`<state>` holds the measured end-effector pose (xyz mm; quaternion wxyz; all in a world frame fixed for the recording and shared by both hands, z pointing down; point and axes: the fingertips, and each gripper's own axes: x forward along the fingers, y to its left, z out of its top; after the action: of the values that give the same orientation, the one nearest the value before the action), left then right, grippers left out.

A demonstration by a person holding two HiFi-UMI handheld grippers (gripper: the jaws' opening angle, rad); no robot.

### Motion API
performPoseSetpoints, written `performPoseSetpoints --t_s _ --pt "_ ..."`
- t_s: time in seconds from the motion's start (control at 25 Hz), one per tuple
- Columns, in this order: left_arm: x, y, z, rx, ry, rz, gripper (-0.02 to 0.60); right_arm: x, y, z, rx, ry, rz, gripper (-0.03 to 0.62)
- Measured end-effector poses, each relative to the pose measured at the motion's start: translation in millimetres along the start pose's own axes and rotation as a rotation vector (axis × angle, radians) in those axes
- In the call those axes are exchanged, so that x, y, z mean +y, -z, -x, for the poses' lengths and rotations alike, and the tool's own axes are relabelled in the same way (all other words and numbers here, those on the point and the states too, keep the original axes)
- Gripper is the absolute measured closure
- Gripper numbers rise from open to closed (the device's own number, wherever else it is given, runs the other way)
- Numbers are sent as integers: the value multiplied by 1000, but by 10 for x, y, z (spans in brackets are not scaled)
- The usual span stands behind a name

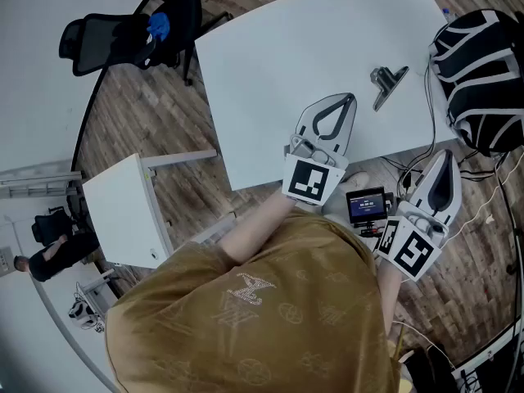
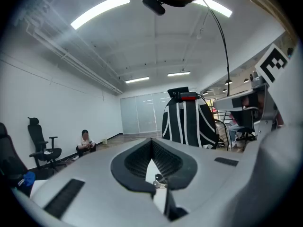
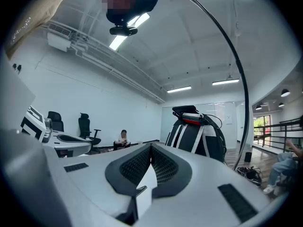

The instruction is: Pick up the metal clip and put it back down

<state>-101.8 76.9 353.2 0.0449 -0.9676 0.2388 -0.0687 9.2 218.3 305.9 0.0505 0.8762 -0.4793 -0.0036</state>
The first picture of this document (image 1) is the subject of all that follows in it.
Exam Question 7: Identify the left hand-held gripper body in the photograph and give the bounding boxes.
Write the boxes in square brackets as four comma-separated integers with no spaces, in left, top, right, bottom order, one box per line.
[281,132,350,208]

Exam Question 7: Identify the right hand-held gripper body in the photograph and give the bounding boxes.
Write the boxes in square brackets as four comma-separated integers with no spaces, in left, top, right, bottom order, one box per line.
[373,201,450,282]

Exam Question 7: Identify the silver metal binder clip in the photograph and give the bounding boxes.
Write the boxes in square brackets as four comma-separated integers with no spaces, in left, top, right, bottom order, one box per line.
[369,65,410,112]

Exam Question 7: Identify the person's left forearm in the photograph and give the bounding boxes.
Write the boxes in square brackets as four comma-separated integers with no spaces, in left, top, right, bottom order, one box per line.
[219,190,298,265]

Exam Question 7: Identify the person's right forearm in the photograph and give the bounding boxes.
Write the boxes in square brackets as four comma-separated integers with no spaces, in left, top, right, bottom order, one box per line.
[374,255,404,343]

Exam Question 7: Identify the small black monitor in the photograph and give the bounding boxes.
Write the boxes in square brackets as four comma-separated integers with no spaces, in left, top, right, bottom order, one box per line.
[346,187,397,239]

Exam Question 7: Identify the black white striped backpack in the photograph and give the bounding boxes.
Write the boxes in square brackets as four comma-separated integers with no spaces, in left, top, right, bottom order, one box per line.
[427,8,524,158]

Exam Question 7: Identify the white metal rack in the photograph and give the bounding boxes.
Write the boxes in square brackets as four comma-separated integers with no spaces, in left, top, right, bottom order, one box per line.
[449,321,524,393]

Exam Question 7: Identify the person's mustard patterned shirt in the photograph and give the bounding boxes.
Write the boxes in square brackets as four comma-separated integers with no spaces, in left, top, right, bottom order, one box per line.
[104,209,404,393]

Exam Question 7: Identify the blue cloth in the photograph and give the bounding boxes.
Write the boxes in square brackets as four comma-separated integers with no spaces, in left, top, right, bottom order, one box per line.
[146,12,171,43]

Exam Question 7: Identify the black jacket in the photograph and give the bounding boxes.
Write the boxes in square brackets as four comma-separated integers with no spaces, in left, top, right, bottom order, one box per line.
[112,14,159,71]

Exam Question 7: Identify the small white side table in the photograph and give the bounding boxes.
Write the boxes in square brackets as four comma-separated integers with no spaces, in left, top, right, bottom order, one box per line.
[81,148,219,270]

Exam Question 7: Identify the black mesh office chair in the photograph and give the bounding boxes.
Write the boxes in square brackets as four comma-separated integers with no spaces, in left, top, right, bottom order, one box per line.
[58,0,235,88]

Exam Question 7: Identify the black cable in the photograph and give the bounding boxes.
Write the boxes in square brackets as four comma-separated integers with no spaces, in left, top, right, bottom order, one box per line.
[380,61,438,192]

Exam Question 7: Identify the white floor equipment with cables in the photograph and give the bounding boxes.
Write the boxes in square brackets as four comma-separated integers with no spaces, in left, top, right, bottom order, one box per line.
[67,282,108,334]

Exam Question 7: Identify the aluminium rail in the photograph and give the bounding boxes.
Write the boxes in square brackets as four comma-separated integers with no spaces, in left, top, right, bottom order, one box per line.
[0,160,85,199]

